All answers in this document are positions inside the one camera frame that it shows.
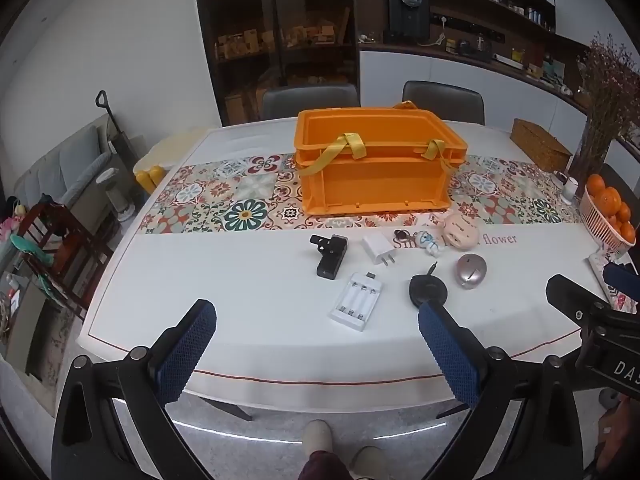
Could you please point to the beige slipper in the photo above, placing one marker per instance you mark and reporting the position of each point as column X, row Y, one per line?
column 369, row 462
column 316, row 437

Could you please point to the white cup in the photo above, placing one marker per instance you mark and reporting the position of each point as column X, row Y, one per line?
column 570, row 191

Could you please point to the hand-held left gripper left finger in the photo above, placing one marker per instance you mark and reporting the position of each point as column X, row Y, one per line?
column 187, row 355

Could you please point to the grey dining chair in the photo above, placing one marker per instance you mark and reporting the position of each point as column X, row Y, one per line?
column 445, row 100
column 310, row 100

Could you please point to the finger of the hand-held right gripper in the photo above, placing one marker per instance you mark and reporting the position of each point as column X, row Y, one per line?
column 622, row 280
column 575, row 300

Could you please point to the dark glass cabinet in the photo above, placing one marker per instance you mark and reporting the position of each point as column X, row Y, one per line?
column 275, row 35

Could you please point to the floral placemat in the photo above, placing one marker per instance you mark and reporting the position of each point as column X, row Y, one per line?
column 617, row 297

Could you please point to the vase of dried flowers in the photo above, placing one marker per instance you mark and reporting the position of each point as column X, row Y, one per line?
column 600, row 125

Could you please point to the dark wooden chair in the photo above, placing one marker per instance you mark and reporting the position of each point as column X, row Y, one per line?
column 65, row 240

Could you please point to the black upright vacuum cleaner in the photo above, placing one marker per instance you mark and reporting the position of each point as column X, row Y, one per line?
column 117, row 140

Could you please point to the white charger plug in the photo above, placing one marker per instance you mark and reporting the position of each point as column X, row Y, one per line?
column 376, row 246

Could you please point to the black coffee machine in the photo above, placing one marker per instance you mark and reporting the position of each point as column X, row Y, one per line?
column 407, row 15

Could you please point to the cream cushioned seat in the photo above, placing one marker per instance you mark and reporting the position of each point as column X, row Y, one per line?
column 172, row 145

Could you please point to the pink round toy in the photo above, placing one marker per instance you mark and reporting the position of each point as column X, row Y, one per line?
column 462, row 232

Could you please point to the silver oval case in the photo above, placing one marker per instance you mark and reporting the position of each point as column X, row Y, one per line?
column 471, row 270

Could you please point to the yellow bottles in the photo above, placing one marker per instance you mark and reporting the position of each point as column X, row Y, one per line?
column 150, row 177

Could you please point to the wicker box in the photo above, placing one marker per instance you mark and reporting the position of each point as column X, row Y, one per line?
column 542, row 145

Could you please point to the small black clip device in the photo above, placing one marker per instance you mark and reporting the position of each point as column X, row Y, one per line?
column 330, row 255

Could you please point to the orange plastic crate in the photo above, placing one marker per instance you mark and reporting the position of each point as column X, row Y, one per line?
column 380, row 180

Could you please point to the patterned table runner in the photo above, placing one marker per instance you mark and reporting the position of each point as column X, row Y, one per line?
column 225, row 200

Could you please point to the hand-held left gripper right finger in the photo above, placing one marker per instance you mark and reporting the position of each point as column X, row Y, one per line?
column 447, row 355

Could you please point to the pink fruit basket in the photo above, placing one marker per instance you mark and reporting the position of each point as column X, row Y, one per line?
column 597, row 225

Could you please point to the dark wall shelf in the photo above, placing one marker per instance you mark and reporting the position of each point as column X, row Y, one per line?
column 500, row 25

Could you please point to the pile of oranges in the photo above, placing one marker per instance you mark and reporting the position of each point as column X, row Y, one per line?
column 607, row 197

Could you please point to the grey sofa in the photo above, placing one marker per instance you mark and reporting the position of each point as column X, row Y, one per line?
column 60, row 160

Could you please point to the black round tape measure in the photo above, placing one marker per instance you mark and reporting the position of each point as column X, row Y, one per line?
column 426, row 287

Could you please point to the white battery charger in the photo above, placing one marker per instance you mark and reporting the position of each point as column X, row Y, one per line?
column 356, row 302

